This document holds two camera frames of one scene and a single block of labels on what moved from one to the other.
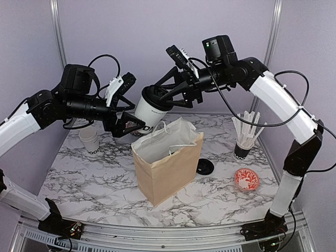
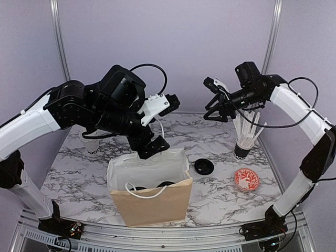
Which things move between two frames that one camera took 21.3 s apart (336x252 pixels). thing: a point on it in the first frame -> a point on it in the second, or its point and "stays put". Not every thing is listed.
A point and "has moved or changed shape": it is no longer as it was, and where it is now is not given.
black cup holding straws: (240, 153) stays put
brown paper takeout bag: (166, 159) has moved or changed shape
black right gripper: (191, 87) -> (223, 118)
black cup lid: (153, 94) has moved or changed shape
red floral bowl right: (246, 179) stays put
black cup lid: (205, 167) stays put
